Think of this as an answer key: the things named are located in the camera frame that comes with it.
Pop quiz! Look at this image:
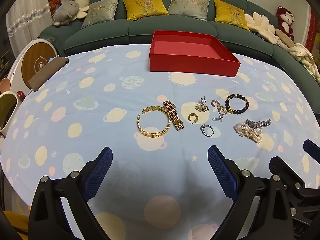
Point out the dark beaded bracelet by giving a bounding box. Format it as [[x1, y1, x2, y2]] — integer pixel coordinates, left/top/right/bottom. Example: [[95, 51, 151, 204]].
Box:
[[224, 94, 250, 115]]

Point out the brown flat pouch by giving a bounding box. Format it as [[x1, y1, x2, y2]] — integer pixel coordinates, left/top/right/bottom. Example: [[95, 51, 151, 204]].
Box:
[[28, 57, 70, 89]]

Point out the white round wooden top appliance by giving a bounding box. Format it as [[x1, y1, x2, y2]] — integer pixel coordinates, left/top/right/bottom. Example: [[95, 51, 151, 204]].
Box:
[[5, 38, 59, 98]]

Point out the silver wristwatch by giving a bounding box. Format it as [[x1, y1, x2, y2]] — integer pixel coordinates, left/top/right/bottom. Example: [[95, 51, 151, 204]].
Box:
[[244, 119, 272, 131]]

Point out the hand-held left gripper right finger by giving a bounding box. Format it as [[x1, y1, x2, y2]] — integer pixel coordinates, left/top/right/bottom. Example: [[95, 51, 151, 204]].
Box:
[[207, 145, 295, 240]]

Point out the white curtain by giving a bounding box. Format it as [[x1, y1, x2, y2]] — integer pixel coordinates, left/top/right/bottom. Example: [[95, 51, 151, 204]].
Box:
[[6, 0, 59, 63]]

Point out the grey pig plush toy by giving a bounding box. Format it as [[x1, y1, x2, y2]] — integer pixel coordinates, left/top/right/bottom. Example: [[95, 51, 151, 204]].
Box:
[[51, 0, 80, 27]]

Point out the pearl bracelet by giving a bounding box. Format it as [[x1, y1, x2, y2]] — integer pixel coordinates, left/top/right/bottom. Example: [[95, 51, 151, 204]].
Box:
[[234, 122, 263, 144]]

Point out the cream crumpled blanket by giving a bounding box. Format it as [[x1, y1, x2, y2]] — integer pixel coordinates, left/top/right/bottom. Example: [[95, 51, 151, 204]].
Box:
[[289, 43, 320, 80]]

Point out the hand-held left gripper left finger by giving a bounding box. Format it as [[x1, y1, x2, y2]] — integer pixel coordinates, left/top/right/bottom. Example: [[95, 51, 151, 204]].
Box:
[[28, 146, 113, 240]]

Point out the crystal drop earring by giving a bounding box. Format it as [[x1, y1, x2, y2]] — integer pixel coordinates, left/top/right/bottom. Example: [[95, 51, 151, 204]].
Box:
[[195, 97, 210, 113]]

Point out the cream flower shaped cushion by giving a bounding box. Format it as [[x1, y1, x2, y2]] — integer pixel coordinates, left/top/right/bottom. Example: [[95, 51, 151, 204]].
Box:
[[244, 12, 278, 45]]

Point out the blue planet print tablecloth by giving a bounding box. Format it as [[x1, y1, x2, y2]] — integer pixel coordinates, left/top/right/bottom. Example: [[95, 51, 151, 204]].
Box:
[[0, 44, 318, 240]]

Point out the red monkey plush toy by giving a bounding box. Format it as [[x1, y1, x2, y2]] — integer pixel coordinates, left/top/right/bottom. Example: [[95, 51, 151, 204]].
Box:
[[276, 6, 295, 40]]

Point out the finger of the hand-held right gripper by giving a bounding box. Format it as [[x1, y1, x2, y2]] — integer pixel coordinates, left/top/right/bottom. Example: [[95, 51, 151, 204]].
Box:
[[269, 156, 320, 198], [303, 139, 320, 156]]

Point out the beige plush cushion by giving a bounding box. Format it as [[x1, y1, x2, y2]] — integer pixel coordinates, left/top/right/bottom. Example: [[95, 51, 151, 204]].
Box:
[[275, 29, 295, 48]]

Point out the grey floral cushion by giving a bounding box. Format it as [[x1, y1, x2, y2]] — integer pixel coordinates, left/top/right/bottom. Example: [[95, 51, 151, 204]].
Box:
[[81, 0, 120, 28], [167, 0, 210, 22]]

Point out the white container with dark window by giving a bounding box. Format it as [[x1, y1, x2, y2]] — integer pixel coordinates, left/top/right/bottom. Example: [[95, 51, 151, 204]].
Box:
[[0, 91, 24, 139]]

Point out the yellow floral cushion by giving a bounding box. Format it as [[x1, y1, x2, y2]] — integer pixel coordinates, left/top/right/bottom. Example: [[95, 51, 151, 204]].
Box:
[[214, 0, 250, 31], [123, 0, 169, 20]]

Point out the gold link watch band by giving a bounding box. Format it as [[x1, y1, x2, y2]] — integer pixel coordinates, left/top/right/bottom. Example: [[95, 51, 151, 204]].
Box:
[[163, 101, 184, 131]]

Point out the red wall hanging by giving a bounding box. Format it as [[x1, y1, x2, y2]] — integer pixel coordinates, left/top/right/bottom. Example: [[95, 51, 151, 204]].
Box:
[[304, 10, 318, 53]]

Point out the red cardboard box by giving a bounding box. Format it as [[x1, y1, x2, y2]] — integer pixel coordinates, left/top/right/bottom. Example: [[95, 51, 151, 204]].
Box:
[[149, 30, 241, 78]]

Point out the gold braided bangle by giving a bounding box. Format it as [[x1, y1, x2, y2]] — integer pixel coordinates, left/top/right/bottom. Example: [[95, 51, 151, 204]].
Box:
[[137, 106, 172, 137]]

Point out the green sofa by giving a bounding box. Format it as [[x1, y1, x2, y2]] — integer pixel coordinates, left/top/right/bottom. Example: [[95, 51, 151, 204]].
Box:
[[40, 0, 320, 85]]

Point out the silver crystal pendant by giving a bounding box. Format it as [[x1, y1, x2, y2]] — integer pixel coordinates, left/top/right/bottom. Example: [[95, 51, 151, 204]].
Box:
[[212, 104, 229, 121]]

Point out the silver ring with stone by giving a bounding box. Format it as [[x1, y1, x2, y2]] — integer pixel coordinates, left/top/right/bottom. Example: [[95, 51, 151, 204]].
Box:
[[200, 124, 215, 137]]

